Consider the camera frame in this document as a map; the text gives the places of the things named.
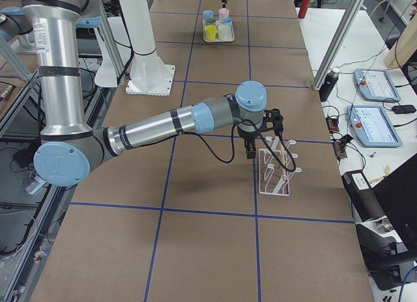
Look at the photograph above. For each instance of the aluminium frame post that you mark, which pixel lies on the aluminium frame post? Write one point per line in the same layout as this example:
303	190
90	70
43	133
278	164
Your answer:
336	42

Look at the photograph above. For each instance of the black monitor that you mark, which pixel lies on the black monitor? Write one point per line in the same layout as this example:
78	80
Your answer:
396	194

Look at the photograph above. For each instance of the teach pendant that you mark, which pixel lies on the teach pendant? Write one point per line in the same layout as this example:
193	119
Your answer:
372	127
375	85

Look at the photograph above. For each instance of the pink cup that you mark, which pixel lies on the pink cup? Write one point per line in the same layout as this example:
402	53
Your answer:
223	13

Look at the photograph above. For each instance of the cream plastic tray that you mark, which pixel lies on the cream plastic tray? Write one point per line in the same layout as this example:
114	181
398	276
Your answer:
218	22

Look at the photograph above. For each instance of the white cup rack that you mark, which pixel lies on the white cup rack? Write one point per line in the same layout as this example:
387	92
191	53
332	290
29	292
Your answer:
273	179

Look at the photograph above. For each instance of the black label box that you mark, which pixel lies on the black label box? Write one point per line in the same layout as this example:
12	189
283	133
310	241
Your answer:
364	204

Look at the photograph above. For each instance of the yellow cup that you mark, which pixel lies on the yellow cup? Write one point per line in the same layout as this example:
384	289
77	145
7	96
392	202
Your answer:
210	32

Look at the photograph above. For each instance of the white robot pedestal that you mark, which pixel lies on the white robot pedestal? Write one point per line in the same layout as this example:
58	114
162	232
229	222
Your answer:
148	74

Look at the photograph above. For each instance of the cream cup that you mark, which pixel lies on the cream cup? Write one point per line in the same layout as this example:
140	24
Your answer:
223	32

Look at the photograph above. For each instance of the black thermos bottle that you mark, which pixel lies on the black thermos bottle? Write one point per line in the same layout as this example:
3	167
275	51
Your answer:
329	82

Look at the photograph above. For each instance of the near teach pendant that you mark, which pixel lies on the near teach pendant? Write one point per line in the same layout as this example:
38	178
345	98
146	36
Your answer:
372	127

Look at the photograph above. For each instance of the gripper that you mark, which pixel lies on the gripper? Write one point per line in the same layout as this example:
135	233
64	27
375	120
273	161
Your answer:
248	137

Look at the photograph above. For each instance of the light blue cup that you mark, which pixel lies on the light blue cup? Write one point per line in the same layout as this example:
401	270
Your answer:
227	21
207	14

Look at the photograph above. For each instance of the red water bottle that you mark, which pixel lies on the red water bottle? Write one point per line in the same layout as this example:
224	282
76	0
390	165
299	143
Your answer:
303	9

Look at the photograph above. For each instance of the far teach pendant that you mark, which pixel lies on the far teach pendant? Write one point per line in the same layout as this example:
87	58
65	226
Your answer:
375	85

